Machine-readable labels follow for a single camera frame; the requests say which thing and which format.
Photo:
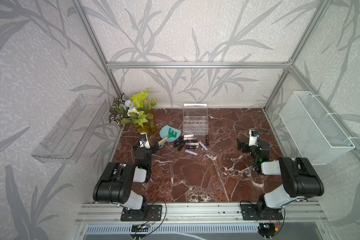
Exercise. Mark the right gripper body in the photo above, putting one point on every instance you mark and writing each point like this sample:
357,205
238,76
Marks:
246,145

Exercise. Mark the dark brown lipstick tube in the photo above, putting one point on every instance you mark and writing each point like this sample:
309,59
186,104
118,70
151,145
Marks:
207,140

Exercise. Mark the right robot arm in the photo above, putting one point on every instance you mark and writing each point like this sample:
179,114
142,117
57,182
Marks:
299,178

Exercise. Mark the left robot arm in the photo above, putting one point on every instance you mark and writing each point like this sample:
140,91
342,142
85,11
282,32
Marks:
115,184

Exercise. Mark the clear acrylic lipstick organizer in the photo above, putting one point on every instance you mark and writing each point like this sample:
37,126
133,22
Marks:
195,119

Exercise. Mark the teal dustpan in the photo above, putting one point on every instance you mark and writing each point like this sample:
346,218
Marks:
164,133

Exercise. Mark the artificial plant in vase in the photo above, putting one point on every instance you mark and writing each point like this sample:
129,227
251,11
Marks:
138,110

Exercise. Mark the black gold lipstick tube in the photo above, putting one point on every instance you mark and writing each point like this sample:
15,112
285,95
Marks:
178,140

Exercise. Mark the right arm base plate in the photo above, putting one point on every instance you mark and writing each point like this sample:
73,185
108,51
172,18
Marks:
251,212

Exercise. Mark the white wire mesh basket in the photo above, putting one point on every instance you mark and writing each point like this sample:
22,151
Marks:
316,134

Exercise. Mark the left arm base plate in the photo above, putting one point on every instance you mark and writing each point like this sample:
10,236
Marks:
151,213

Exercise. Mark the clear plastic wall shelf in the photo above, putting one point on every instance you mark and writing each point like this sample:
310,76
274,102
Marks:
66,141

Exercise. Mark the aluminium front rail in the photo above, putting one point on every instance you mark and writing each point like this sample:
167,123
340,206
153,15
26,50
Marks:
215,212

